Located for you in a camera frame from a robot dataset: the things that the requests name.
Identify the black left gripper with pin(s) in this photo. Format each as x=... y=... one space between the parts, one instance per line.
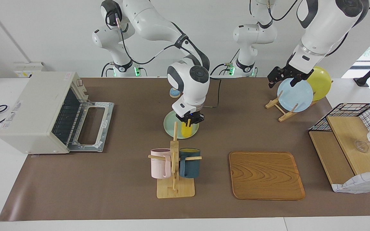
x=292 y=72

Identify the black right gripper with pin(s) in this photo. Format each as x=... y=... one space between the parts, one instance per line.
x=194 y=117

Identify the yellow corn cob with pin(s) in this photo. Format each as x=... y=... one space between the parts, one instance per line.
x=186 y=131

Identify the pale green plate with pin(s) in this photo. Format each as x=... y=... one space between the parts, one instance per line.
x=170 y=126

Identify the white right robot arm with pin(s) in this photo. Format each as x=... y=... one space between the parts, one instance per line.
x=191 y=80

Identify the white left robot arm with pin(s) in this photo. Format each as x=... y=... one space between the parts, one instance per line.
x=326 y=32

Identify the white toaster oven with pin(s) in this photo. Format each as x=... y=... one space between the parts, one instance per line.
x=34 y=112

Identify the light blue plate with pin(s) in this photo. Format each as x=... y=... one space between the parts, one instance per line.
x=295 y=98

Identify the wooden plate rack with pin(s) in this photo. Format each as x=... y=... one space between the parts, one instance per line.
x=283 y=114

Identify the yellow plate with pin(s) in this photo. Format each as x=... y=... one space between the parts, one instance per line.
x=321 y=83

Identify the dark blue mug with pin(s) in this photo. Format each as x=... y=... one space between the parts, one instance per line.
x=189 y=166

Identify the pink mug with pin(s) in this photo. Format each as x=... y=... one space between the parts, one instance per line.
x=159 y=165

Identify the wooden mug tree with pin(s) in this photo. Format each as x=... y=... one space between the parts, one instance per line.
x=175 y=189

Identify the brown table mat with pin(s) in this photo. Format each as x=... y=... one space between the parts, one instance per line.
x=124 y=176

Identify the wooden shelf box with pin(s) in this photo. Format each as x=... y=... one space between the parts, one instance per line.
x=348 y=141

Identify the wooden serving tray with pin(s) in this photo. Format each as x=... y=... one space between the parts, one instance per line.
x=265 y=175

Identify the small clear glass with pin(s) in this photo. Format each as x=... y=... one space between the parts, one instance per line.
x=362 y=146

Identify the white checked cloth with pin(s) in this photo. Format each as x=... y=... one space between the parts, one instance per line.
x=361 y=183

